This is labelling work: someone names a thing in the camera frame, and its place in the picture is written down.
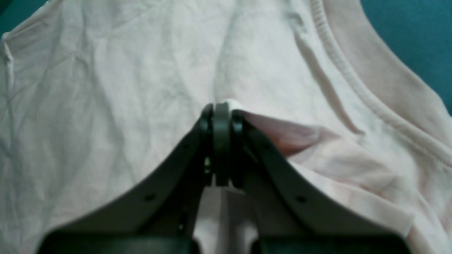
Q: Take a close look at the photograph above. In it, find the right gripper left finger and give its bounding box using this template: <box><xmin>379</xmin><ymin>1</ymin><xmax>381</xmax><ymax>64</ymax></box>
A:
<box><xmin>37</xmin><ymin>103</ymin><xmax>230</xmax><ymax>254</ymax></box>

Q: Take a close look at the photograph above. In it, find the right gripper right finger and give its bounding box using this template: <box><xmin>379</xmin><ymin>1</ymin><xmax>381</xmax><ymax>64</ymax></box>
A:
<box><xmin>230</xmin><ymin>110</ymin><xmax>410</xmax><ymax>254</ymax></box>

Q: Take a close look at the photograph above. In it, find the pink T-shirt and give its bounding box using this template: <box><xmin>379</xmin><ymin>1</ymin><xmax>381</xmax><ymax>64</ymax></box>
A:
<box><xmin>0</xmin><ymin>0</ymin><xmax>451</xmax><ymax>254</ymax></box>

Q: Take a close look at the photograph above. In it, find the teal table cloth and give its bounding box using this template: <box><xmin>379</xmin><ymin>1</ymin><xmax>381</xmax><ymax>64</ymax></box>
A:
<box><xmin>1</xmin><ymin>0</ymin><xmax>451</xmax><ymax>121</ymax></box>

